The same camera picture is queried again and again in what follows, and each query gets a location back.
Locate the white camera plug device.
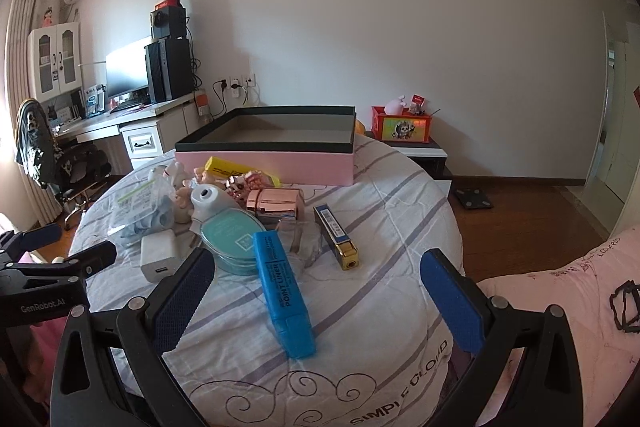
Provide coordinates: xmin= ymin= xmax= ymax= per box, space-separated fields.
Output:
xmin=191 ymin=184 xmax=238 ymax=222

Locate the pink storage box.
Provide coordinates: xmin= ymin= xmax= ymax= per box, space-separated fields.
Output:
xmin=175 ymin=105 xmax=356 ymax=186

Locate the white usb charger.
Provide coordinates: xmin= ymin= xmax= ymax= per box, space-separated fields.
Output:
xmin=140 ymin=230 xmax=181 ymax=283

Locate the baby doll figurine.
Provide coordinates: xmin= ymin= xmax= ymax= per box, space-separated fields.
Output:
xmin=192 ymin=167 xmax=226 ymax=190

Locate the teal oval clear case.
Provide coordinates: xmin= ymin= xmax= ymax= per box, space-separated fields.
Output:
xmin=200 ymin=208 xmax=265 ymax=277

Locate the blue highlighter marker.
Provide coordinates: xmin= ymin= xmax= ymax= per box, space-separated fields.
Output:
xmin=253 ymin=231 xmax=316 ymax=360

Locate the clear floss pick box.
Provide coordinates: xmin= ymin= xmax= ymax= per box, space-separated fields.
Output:
xmin=107 ymin=178 xmax=175 ymax=247

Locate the black computer tower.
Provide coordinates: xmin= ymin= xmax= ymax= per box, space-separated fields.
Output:
xmin=144 ymin=38 xmax=194 ymax=104

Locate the striped white quilt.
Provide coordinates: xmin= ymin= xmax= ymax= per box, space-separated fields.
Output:
xmin=68 ymin=133 xmax=464 ymax=427

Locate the white computer desk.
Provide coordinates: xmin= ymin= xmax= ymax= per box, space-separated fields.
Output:
xmin=54 ymin=94 xmax=209 ymax=176

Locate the red cartoon storage crate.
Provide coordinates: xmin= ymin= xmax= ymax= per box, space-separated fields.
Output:
xmin=371 ymin=106 xmax=432 ymax=143

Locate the blue gold perfume box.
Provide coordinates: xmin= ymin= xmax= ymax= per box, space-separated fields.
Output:
xmin=314 ymin=205 xmax=359 ymax=271

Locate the black office chair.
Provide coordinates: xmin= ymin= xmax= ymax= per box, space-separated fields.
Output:
xmin=14 ymin=98 xmax=112 ymax=231

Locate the yellow highlighter marker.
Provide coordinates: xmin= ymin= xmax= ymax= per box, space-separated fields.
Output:
xmin=204 ymin=156 xmax=281 ymax=187

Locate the pink pig plush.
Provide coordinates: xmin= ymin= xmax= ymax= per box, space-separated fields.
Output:
xmin=384 ymin=95 xmax=407 ymax=116

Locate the white glass door cabinet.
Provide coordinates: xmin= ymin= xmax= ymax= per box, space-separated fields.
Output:
xmin=28 ymin=22 xmax=82 ymax=103

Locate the rose gold cylinder case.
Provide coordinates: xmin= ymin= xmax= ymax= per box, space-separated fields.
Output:
xmin=246 ymin=187 xmax=305 ymax=220

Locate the black bathroom scale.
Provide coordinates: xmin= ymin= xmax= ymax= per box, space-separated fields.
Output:
xmin=452 ymin=188 xmax=494 ymax=210

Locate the computer monitor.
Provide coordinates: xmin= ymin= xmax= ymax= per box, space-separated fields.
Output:
xmin=105 ymin=37 xmax=152 ymax=98

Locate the pink bedding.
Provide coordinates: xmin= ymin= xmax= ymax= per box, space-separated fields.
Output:
xmin=480 ymin=227 xmax=639 ymax=426

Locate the black glasses frame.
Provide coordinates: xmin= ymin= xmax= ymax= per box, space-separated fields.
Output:
xmin=608 ymin=280 xmax=640 ymax=334

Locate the pink block toy figure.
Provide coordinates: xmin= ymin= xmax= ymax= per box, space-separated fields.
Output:
xmin=224 ymin=171 xmax=268 ymax=204

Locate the black speaker box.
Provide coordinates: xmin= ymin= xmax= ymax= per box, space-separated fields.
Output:
xmin=150 ymin=5 xmax=186 ymax=40

